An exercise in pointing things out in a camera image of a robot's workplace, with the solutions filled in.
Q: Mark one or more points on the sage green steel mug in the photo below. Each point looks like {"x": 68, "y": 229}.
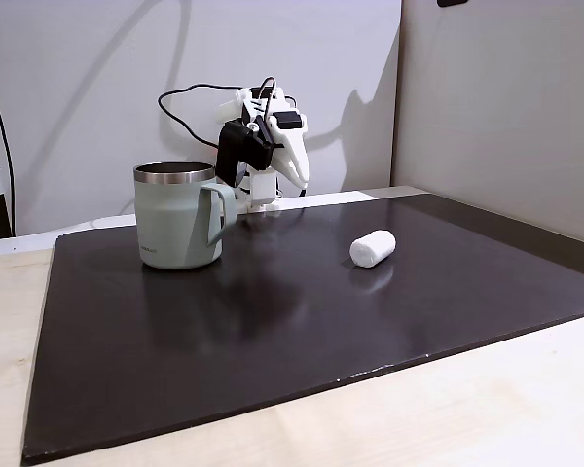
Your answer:
{"x": 175, "y": 228}

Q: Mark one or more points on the black table mat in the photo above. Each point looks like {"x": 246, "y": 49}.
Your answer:
{"x": 272, "y": 340}

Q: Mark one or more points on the black camera box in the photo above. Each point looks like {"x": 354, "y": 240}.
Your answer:
{"x": 238, "y": 151}

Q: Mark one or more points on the black wall fixture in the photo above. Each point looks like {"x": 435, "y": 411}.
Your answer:
{"x": 451, "y": 3}

